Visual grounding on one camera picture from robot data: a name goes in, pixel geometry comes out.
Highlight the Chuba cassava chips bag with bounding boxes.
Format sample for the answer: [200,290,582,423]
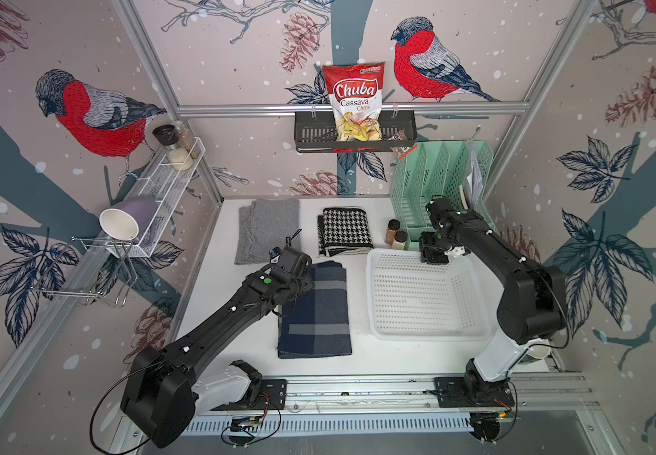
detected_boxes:
[322,63,385,142]

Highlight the black wall shelf basket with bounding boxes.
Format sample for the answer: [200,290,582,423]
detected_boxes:
[294,111,418,153]

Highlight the white wire wall shelf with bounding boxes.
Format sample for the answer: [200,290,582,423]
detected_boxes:
[103,140,206,258]

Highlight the houndstooth folded scarf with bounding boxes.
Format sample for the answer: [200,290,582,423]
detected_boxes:
[318,207,373,257]

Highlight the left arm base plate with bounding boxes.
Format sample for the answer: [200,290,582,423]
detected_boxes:
[212,378,288,411]

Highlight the papers in organizer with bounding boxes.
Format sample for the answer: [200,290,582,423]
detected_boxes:
[460,147,484,212]

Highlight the pale spice bottle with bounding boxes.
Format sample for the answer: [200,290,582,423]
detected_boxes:
[391,231,410,250]

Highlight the green mug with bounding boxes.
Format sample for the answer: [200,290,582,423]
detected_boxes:
[523,342,553,363]

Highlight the glass jar on shelf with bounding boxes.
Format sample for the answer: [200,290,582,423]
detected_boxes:
[174,121,200,158]

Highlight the green desk file organizer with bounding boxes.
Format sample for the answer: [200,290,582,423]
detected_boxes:
[390,140,494,250]

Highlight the wire cup holder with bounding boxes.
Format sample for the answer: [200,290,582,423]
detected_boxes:
[30,236,138,308]

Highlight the black lid spice jar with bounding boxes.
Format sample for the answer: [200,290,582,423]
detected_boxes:
[153,124,193,172]

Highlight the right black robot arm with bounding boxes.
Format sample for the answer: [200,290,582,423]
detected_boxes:
[419,197,570,403]

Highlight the purple cup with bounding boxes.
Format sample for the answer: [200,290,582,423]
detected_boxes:
[99,196,158,241]

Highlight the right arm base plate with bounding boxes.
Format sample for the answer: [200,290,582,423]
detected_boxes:
[432,377,515,408]

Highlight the white plastic basket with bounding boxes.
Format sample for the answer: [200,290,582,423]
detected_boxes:
[366,249,492,342]

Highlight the navy plaid scarf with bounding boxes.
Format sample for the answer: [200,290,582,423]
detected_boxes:
[277,261,352,359]

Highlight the orange spice bottle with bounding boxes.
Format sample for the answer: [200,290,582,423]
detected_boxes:
[385,219,401,246]

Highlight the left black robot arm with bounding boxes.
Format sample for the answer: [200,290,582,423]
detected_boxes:
[121,246,313,449]

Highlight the grey scarf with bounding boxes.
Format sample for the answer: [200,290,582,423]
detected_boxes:
[234,198,299,265]

